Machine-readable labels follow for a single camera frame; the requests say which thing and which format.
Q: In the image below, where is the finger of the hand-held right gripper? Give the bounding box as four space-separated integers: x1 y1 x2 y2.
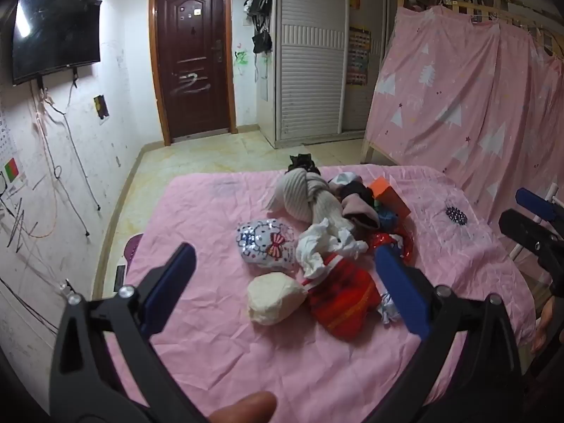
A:
516 188 564 225
499 209 564 254

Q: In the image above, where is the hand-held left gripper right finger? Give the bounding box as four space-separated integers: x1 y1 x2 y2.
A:
361 244 527 423

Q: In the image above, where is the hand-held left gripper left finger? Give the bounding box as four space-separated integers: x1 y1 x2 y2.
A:
48 241 208 423

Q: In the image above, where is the red striped sock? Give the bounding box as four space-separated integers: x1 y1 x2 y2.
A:
302 253 382 342

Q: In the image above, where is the orange box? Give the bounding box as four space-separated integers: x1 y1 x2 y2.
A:
368 177 410 221

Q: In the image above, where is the person's right hand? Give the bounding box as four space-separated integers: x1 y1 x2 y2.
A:
531 295 564 354

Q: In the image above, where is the person's left hand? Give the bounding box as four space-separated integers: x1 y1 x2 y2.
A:
208 391 278 423

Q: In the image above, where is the small crumpled paper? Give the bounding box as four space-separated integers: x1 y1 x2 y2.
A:
379 292 399 324

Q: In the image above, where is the white metal chair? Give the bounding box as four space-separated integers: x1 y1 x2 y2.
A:
511 183 562 260

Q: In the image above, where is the red shiny wrapper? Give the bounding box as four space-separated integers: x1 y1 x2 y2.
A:
368 229 416 269

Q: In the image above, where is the purple stool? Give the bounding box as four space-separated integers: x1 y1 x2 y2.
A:
124 234 144 267

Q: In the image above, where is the dark round patch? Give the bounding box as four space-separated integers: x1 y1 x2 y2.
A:
444 205 468 226

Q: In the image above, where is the blue green sock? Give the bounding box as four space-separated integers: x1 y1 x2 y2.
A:
374 203 401 232

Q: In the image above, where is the pink tablecloth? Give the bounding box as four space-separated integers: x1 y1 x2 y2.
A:
103 164 536 423

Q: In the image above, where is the pink sock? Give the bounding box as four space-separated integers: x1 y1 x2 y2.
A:
341 196 380 230

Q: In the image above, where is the white crumpled sock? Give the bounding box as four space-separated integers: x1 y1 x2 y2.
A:
295 218 368 280

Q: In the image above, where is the white Hello Kitty sock ball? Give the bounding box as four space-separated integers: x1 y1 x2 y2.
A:
235 218 298 274

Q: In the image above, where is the cream round ball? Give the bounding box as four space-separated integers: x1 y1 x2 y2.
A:
247 272 308 327

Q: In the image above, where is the dark brown sock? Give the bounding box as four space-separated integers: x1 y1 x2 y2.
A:
337 183 375 212

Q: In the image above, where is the cream knit sock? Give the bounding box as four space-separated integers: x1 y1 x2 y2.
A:
306 172 355 234

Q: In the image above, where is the white red sock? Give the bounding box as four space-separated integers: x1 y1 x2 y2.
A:
328 172 364 192

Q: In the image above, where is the pink tree print curtain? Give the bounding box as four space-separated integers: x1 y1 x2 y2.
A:
363 4 564 230

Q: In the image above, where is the beige striped knit sock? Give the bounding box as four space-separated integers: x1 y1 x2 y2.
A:
266 170 318 223

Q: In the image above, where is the black fuzzy sock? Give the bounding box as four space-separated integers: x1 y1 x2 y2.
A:
288 153 321 174

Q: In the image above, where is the dark red door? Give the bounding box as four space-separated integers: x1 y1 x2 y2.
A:
148 0 239 146

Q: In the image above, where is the white louvred wardrobe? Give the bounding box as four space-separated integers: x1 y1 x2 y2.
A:
271 0 424 149

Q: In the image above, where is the small black hanging bag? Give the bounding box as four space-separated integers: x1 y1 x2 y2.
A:
252 30 273 54

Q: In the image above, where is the large black hanging bag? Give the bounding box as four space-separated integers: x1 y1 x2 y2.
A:
247 0 273 27

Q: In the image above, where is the orange cable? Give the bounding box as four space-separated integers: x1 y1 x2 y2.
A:
18 92 60 239

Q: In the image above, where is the black cable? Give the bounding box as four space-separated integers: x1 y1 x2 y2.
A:
31 79 102 236

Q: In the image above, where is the flag wall chart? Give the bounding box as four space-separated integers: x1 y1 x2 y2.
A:
0 110 25 195

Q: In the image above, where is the colourful wall poster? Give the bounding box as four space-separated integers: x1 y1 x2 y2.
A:
346 26 372 86

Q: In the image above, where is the black wall television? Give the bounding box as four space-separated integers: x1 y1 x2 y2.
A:
12 0 103 86

